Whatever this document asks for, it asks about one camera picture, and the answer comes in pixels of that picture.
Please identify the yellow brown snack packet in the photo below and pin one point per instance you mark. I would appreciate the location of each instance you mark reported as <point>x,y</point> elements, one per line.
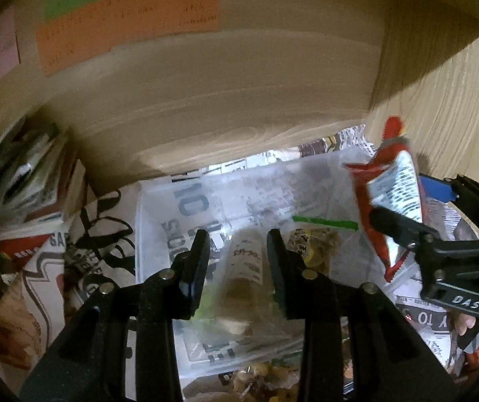
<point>312,245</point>

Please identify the pile of yellow snacks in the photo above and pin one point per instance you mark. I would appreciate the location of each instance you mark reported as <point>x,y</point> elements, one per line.
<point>260,379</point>

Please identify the red and silver snack packet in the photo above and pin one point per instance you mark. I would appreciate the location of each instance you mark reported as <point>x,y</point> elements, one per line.
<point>394,188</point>

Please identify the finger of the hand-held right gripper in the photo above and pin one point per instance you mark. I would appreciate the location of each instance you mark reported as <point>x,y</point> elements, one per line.
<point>402,224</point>
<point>436,188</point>

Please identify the person's right hand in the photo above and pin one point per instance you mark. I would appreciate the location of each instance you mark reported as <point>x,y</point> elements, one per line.
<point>464,326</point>

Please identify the orange paper note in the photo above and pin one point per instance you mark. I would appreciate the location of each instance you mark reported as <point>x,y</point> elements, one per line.
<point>130,21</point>

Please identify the stack of packets at left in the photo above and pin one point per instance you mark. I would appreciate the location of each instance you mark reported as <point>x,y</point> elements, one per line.
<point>25,180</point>

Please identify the clear plastic storage box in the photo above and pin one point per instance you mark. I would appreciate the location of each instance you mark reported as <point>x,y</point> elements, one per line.
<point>239,192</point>

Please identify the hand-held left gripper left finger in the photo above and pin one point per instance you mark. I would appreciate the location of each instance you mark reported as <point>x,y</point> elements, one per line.
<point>195,278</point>

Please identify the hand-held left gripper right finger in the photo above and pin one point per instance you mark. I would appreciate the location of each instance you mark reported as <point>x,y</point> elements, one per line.
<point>279,278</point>

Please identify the clear snack bag brown label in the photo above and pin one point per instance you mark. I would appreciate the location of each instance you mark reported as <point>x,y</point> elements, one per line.
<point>243,268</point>

